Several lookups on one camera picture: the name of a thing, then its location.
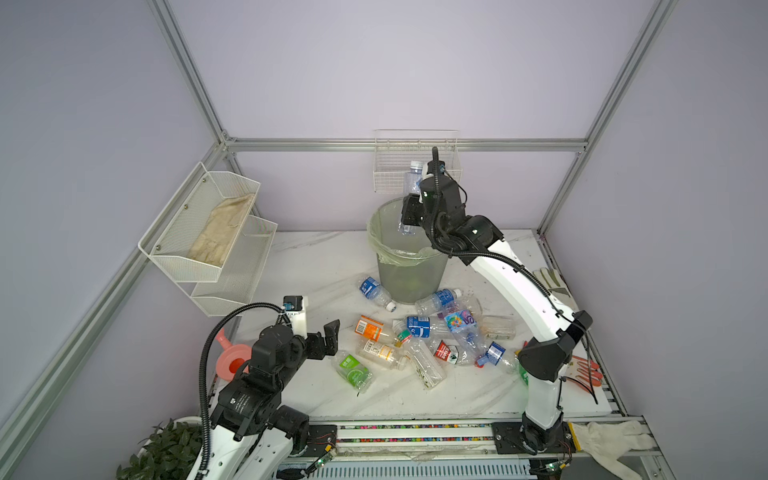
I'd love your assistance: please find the clear bottle white cap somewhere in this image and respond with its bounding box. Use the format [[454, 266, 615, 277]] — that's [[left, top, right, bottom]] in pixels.
[[398, 160, 424, 235]]

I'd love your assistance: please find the green label clear bottle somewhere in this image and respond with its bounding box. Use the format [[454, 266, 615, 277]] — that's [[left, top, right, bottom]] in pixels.
[[333, 350, 375, 395]]

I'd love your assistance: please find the clear crushed bottle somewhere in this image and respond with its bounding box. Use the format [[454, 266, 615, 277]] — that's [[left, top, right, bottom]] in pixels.
[[403, 337, 446, 389]]

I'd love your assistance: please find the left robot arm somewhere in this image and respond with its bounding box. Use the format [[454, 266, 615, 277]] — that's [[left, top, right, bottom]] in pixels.
[[188, 296, 340, 479]]

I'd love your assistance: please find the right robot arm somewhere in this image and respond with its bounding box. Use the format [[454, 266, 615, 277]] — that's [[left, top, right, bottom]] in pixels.
[[401, 146, 593, 454]]

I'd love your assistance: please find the green plastic bin liner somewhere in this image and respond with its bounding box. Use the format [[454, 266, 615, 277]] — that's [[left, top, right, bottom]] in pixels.
[[367, 197, 448, 267]]

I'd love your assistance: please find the grey mesh waste bin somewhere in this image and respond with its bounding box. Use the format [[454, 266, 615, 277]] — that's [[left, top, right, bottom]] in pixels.
[[368, 196, 463, 304]]

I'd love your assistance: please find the blue label bottle by bin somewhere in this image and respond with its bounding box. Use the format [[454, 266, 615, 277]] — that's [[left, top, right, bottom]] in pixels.
[[359, 276, 397, 312]]

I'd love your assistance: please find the blue label bottle near bin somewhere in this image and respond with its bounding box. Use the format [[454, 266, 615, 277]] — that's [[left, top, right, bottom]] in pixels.
[[414, 288, 463, 317]]

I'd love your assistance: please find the orange label bottle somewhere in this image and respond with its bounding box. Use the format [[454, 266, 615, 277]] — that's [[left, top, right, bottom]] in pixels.
[[354, 315, 394, 343]]

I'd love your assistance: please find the pink watering can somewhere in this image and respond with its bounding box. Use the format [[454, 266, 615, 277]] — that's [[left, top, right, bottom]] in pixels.
[[216, 329, 251, 382]]

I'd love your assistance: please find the yellow label clear bottle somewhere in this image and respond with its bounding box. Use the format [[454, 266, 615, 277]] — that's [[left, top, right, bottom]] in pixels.
[[358, 340, 408, 371]]

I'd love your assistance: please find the beige cloth in shelf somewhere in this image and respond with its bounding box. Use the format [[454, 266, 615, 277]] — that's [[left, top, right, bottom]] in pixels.
[[188, 194, 256, 267]]

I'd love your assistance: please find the red label bottle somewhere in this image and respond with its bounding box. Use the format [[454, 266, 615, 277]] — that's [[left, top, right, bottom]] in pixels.
[[431, 340, 477, 366]]

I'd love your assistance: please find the white mesh two-tier shelf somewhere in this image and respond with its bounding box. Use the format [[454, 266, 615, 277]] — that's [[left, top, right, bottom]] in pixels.
[[138, 163, 277, 317]]

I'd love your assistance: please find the grey white work glove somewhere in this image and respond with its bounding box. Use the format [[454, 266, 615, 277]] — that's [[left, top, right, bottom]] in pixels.
[[533, 267, 578, 311]]

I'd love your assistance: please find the potted green plant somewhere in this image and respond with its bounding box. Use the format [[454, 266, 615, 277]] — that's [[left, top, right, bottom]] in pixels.
[[115, 416, 202, 480]]

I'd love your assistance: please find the small blue label bottle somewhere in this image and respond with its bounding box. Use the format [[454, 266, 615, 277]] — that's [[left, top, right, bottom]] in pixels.
[[475, 342, 518, 372]]

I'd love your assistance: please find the green soda bottle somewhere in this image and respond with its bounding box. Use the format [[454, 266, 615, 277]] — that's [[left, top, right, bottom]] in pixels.
[[518, 365, 529, 385]]

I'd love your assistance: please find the red coated glove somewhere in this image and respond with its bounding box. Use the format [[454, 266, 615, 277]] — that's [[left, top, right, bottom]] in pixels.
[[566, 355, 604, 394]]

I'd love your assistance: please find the white cotton glove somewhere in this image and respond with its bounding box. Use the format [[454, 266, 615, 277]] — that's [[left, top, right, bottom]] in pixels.
[[569, 421, 656, 480]]

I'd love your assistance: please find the white wire wall basket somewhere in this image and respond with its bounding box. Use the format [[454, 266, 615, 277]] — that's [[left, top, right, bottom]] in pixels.
[[373, 129, 463, 194]]

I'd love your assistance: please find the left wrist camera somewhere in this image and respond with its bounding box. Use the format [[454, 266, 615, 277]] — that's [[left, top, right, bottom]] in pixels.
[[283, 295, 308, 338]]

